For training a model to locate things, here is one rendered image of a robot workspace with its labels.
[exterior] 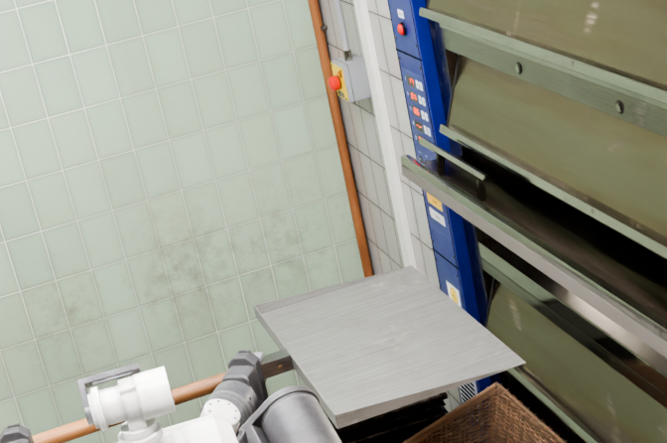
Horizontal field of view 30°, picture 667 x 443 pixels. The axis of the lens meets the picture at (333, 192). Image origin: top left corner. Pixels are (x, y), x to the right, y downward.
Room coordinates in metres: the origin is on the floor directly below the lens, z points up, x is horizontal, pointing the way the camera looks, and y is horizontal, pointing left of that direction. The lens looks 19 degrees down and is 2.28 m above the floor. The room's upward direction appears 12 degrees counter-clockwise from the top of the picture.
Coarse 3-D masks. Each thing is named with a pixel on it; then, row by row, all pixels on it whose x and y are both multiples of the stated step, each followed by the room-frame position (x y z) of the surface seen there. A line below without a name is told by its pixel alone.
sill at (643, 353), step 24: (480, 240) 2.58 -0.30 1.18; (504, 264) 2.45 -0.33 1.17; (528, 264) 2.40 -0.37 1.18; (528, 288) 2.35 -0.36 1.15; (552, 288) 2.27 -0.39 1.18; (576, 312) 2.15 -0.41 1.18; (600, 336) 2.06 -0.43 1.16; (624, 336) 2.01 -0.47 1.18; (624, 360) 1.98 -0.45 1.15; (648, 360) 1.91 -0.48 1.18
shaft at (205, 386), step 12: (192, 384) 2.08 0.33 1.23; (204, 384) 2.08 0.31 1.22; (216, 384) 2.08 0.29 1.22; (180, 396) 2.07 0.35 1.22; (192, 396) 2.07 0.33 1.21; (84, 420) 2.03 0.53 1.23; (48, 432) 2.01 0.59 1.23; (60, 432) 2.01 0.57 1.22; (72, 432) 2.01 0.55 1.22; (84, 432) 2.02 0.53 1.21
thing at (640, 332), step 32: (480, 160) 2.53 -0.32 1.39; (512, 192) 2.29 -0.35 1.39; (544, 192) 2.27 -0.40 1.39; (480, 224) 2.15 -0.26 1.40; (544, 224) 2.08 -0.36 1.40; (576, 224) 2.07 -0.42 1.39; (576, 256) 1.91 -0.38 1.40; (608, 256) 1.90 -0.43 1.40; (640, 256) 1.89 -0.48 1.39; (576, 288) 1.80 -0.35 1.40; (640, 288) 1.75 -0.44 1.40
